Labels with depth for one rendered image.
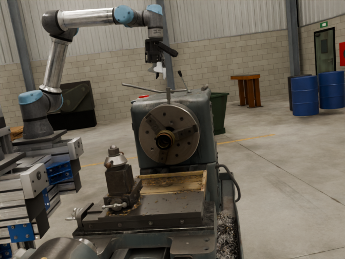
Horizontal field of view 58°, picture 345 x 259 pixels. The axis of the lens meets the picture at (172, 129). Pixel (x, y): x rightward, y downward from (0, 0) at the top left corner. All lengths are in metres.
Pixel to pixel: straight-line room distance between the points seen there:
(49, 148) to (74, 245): 1.16
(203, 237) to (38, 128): 1.04
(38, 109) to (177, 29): 10.35
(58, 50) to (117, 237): 1.06
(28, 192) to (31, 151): 0.54
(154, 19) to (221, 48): 10.52
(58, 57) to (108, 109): 9.83
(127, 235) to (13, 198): 0.44
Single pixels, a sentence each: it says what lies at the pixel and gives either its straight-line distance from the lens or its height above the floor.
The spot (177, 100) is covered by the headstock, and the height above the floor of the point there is 1.24.
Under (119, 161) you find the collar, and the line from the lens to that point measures 1.03.
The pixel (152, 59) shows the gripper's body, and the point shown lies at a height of 1.47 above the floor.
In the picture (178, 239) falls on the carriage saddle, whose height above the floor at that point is 0.90.
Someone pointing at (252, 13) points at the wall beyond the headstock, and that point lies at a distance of 12.64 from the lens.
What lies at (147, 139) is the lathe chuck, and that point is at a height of 1.07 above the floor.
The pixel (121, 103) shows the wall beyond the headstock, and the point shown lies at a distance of 11.52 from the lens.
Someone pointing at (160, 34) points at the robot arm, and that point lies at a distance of 1.56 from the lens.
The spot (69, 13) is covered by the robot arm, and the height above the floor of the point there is 1.72.
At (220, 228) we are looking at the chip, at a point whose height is 0.60.
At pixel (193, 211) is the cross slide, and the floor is 0.97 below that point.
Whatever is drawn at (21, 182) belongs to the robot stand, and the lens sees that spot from 1.21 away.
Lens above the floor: 1.39
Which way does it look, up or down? 10 degrees down
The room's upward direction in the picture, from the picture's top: 8 degrees counter-clockwise
